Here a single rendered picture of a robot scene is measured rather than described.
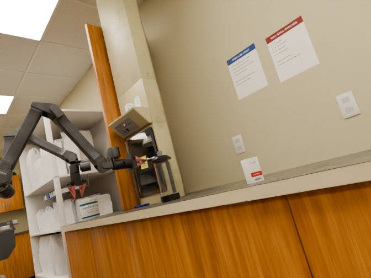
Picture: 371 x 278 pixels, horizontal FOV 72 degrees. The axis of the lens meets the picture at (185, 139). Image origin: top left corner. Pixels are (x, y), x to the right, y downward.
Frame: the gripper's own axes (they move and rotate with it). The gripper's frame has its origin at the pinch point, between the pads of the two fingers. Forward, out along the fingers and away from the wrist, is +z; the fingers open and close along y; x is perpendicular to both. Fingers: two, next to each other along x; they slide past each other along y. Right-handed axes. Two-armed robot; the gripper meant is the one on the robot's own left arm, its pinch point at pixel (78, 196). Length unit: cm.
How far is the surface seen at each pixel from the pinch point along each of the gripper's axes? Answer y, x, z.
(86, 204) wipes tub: 16.0, 29.6, 5.5
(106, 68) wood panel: 31, -8, -88
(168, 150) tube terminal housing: 40, -46, -14
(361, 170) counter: 3, -147, 15
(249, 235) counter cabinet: 6, -112, 29
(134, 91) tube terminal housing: 32, -35, -57
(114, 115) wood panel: 30, -8, -51
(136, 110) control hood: 23, -46, -40
